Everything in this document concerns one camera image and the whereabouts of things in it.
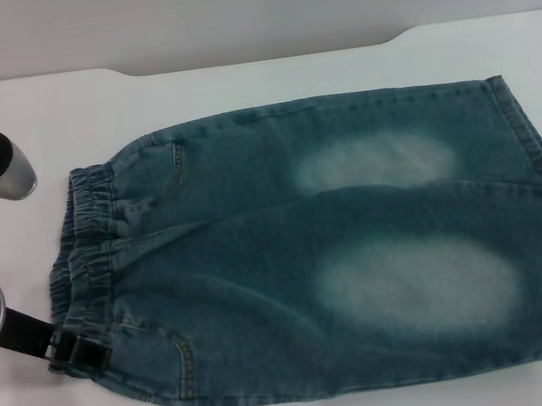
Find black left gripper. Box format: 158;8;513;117
0;293;116;387

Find blue denim shorts with cartoon print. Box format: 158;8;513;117
24;65;542;406

